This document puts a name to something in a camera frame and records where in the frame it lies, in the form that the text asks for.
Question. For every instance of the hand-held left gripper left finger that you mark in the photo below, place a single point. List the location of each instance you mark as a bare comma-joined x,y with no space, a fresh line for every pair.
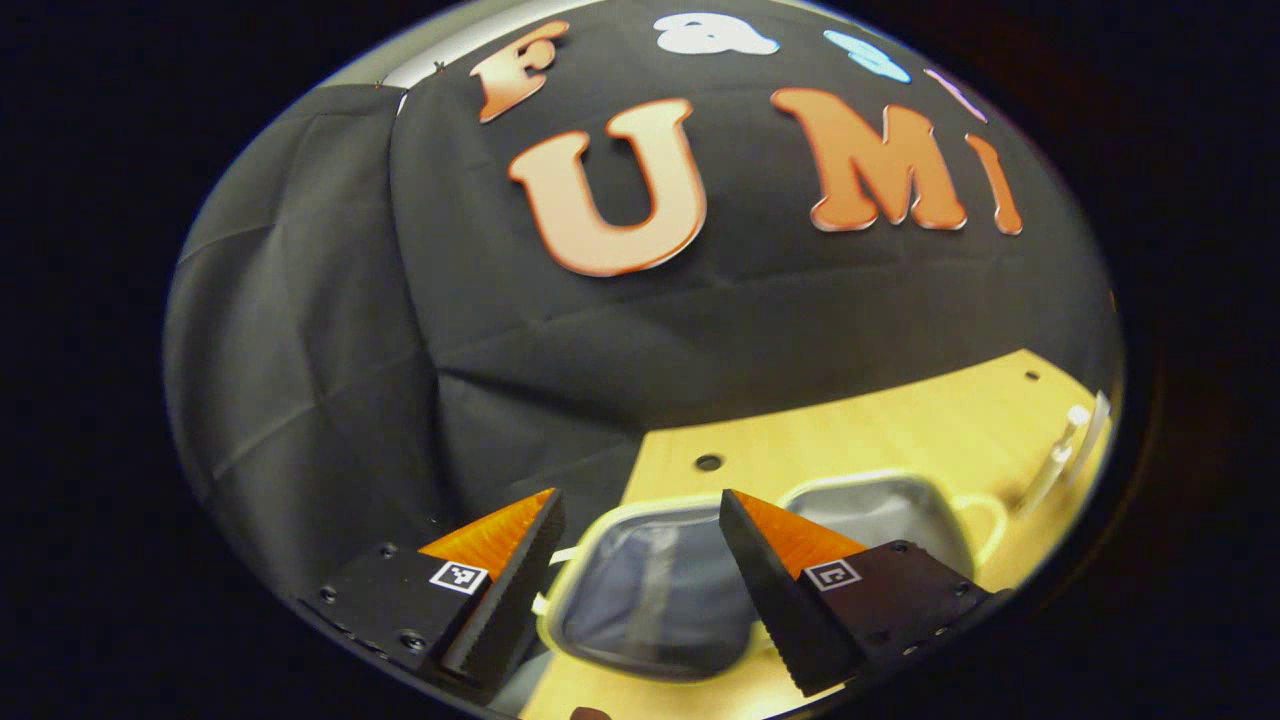
510,600

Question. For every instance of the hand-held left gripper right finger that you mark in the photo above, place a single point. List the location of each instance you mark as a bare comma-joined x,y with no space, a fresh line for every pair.
770,600

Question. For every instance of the white skin care tube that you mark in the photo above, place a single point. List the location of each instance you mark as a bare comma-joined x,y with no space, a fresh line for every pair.
1060,455

